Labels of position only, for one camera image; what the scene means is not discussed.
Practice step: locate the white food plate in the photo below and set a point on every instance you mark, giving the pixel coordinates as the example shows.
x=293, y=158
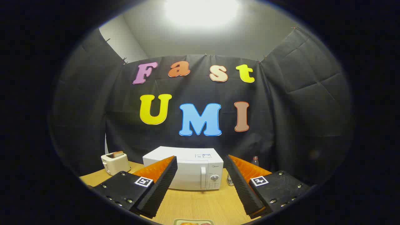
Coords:
x=178, y=222

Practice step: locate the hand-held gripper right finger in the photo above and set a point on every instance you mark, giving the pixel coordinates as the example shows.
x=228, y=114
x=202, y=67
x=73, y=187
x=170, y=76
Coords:
x=241, y=187

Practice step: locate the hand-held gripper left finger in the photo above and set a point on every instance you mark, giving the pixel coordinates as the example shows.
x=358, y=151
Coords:
x=162, y=184

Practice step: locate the toast slice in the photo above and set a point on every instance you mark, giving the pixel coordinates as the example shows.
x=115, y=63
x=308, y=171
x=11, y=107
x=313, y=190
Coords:
x=118, y=154

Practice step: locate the clear plastic water bottle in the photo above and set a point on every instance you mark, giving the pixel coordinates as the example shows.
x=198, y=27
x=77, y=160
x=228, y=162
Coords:
x=255, y=161

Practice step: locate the white microwave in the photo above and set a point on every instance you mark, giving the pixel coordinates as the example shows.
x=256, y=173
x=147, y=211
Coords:
x=193, y=168

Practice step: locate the white toaster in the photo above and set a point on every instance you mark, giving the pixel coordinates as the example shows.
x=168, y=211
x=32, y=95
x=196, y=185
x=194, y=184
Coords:
x=116, y=164

